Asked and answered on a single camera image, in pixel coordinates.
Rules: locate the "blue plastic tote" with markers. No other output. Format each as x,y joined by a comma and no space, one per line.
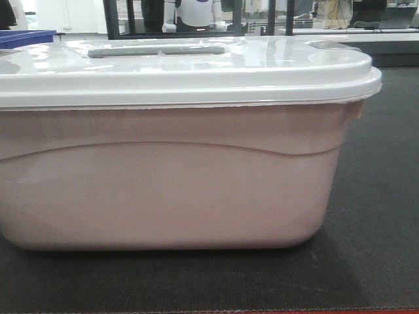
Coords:
16,38

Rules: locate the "black metal frame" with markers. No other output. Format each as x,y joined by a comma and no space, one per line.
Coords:
235,29

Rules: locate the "white humanoid robot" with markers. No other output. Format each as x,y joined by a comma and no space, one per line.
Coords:
192,15

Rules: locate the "white plastic storage bin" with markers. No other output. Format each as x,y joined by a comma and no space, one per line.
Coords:
179,143

